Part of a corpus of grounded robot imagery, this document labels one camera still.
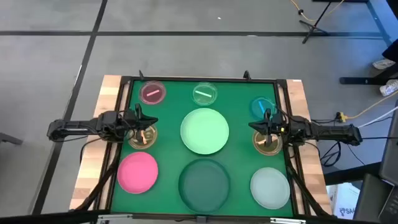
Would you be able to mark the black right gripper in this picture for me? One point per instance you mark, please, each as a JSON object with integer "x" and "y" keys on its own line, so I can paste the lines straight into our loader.
{"x": 276, "y": 127}

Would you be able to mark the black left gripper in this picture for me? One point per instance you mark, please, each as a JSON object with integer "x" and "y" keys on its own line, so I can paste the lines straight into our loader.
{"x": 132, "y": 119}

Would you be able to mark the amber transparent small dish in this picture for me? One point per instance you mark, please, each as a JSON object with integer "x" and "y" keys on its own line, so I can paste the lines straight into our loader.
{"x": 151, "y": 137}
{"x": 259, "y": 148}

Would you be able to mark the blue transparent small dish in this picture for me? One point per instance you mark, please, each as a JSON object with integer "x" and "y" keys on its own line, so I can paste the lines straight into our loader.
{"x": 257, "y": 107}

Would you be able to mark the pink transparent small dish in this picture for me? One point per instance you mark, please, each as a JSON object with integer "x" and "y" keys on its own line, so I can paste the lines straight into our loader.
{"x": 152, "y": 98}

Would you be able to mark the pink plastic plate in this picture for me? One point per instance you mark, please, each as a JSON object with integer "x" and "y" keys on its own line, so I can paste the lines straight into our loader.
{"x": 137, "y": 172}

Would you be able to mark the pale grey-green plastic plate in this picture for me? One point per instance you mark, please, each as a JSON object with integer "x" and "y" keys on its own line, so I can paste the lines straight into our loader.
{"x": 270, "y": 188}

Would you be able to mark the large dark green plate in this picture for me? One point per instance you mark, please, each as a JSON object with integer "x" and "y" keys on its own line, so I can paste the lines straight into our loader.
{"x": 204, "y": 186}

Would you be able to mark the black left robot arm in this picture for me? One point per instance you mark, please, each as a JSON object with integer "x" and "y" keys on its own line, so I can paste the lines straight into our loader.
{"x": 77, "y": 126}

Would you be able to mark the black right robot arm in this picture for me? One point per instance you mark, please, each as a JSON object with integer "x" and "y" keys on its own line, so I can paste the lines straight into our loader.
{"x": 326, "y": 132}

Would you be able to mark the green table mat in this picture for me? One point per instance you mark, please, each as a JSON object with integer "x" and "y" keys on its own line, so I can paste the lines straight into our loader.
{"x": 168, "y": 149}

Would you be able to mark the large light green plate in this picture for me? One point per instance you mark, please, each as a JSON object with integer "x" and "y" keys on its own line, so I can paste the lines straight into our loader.
{"x": 204, "y": 131}

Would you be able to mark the clear green small dish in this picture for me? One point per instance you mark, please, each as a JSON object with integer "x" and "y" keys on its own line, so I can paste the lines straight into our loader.
{"x": 204, "y": 99}

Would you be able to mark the black tripod stand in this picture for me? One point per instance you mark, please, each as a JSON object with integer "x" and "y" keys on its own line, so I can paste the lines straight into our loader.
{"x": 312, "y": 28}

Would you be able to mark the white cardboard box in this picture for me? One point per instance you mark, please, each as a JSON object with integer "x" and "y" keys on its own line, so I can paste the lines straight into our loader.
{"x": 345, "y": 200}

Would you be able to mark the dark grey box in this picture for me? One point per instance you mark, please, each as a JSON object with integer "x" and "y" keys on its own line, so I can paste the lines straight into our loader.
{"x": 370, "y": 199}

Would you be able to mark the grey laptop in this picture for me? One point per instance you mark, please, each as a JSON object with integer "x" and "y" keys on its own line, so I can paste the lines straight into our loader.
{"x": 390, "y": 149}

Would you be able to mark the person's white shoe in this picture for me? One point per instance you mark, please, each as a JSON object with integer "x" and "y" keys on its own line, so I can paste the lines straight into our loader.
{"x": 389, "y": 88}
{"x": 383, "y": 63}

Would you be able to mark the grey chair leg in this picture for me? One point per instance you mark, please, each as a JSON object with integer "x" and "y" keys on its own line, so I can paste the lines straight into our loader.
{"x": 11, "y": 139}

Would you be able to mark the black rig beam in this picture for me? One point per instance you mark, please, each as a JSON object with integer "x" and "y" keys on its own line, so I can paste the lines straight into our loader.
{"x": 46, "y": 217}

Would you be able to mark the person's leg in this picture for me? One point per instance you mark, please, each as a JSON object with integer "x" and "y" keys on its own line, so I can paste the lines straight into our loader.
{"x": 391, "y": 51}

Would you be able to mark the black aluminium table frame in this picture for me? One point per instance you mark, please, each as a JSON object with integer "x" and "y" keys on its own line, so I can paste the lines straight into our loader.
{"x": 202, "y": 78}

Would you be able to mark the blue desk frame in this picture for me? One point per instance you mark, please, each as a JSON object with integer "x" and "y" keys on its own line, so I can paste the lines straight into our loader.
{"x": 381, "y": 25}

